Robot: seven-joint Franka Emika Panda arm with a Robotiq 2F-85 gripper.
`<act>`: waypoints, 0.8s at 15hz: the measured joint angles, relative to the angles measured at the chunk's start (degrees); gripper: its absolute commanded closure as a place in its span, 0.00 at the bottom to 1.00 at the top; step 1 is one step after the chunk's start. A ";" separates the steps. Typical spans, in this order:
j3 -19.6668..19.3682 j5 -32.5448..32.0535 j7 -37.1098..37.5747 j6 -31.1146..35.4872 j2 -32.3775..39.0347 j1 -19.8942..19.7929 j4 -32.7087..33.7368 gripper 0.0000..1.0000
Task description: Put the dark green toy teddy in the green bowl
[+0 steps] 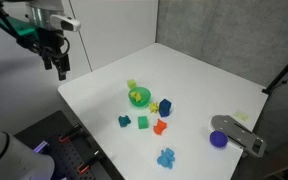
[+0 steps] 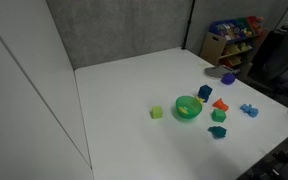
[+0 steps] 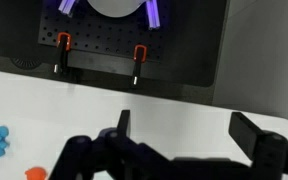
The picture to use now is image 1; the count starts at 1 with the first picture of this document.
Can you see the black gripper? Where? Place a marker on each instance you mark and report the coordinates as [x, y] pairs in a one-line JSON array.
[[53, 47]]

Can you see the dark green toy teddy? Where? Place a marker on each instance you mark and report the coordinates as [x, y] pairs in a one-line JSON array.
[[124, 120]]

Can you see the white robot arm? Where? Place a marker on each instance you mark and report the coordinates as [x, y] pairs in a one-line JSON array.
[[38, 13]]

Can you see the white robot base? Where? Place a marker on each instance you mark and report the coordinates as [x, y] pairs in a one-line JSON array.
[[19, 162]]

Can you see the yellow-green toy cube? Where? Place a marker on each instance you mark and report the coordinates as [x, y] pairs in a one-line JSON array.
[[131, 83]]

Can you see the yellow toy teddy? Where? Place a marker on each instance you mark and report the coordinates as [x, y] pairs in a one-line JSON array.
[[136, 96]]

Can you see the green plastic bowl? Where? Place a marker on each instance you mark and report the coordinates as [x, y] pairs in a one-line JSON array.
[[145, 93]]

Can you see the green toy cube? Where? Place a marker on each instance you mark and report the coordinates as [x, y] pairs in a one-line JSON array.
[[142, 122]]

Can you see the yellow spiky toy ball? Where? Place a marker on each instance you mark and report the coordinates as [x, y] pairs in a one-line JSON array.
[[153, 107]]

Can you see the dark blue toy cube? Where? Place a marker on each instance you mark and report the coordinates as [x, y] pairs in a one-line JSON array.
[[164, 108]]

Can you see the orange toy animal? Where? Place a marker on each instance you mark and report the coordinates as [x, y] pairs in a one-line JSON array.
[[159, 127]]

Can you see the light blue toy teddy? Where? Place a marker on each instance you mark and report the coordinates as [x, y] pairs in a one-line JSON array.
[[166, 158]]

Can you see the purple toy ball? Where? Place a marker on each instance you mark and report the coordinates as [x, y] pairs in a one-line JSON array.
[[218, 139]]

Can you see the black orange clamp upper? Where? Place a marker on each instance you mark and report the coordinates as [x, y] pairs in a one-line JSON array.
[[69, 134]]

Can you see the black orange clamp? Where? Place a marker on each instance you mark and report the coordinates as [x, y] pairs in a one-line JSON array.
[[89, 162], [69, 134]]

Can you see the black perforated base board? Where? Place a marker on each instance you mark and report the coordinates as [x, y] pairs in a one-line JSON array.
[[70, 155]]

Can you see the black orange clamp lower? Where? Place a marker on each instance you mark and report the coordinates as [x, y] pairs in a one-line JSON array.
[[89, 162]]

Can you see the yellowish sticker on table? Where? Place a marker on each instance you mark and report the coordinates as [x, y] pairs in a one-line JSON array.
[[241, 115]]

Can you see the grey metal mounting plate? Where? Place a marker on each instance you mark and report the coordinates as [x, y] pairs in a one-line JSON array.
[[239, 135]]

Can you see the black tripod pole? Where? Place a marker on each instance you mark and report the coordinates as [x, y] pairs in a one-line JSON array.
[[274, 84]]

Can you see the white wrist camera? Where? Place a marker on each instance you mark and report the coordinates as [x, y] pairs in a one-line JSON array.
[[61, 22]]

